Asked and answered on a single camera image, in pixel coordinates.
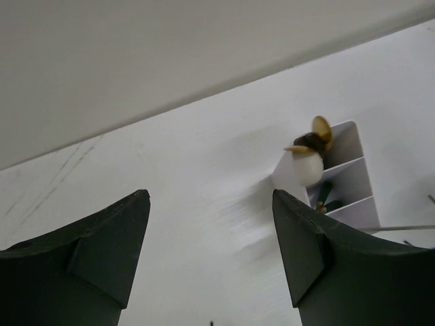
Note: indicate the gold green-handled spoon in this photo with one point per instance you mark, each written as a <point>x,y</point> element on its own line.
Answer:
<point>298,149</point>
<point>322,128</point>

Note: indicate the gold green-handled fork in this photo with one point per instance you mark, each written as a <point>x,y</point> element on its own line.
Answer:
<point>324,192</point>
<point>328,207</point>

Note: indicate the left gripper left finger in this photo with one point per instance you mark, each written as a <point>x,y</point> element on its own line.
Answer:
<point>80,274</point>

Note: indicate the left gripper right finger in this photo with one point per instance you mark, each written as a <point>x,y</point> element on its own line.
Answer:
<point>338,275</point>

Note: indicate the white ceramic spoon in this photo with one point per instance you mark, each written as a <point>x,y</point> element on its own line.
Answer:
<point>308,167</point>

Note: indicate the silver chopstick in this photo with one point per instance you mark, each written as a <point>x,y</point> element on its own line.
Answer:
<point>398,228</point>

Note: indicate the brown wooden spoon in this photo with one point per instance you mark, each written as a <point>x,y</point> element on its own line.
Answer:
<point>312,141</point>

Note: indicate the white three-compartment container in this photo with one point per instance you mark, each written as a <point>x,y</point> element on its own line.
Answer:
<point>345,167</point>

